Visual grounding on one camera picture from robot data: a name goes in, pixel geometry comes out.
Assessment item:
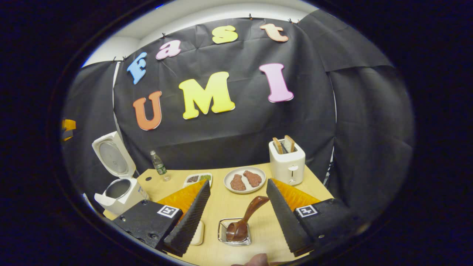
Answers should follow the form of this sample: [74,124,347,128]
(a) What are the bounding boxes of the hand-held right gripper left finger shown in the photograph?
[113,180,211,258]

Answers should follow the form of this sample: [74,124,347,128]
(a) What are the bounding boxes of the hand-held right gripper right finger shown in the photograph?
[266,178,355,257]

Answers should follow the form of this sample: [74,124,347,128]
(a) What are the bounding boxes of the clear rice container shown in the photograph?
[189,221,205,246]

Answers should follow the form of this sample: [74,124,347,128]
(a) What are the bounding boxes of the clear chopstick holder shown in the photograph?
[218,218,252,246]

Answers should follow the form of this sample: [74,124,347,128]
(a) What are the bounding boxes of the brown wooden spoon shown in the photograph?
[226,196,270,242]

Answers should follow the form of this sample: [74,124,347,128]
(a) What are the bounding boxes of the white rice cooker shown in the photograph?
[92,131,150,216]

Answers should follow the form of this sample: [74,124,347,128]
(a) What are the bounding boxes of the white divided bean dish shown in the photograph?
[183,173,213,189]

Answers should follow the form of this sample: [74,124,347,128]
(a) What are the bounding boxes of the white round plate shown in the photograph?
[224,167,266,194]

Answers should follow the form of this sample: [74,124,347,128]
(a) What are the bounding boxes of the white toaster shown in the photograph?
[269,135,306,186]

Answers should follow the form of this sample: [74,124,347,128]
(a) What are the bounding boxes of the brown meat patty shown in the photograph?
[243,170,262,187]
[230,174,247,191]

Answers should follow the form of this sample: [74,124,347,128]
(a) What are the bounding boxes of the clear plastic water bottle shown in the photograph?
[150,150,171,182]

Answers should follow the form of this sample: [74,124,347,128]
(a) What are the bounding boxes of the black backdrop cloth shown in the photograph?
[61,9,414,222]

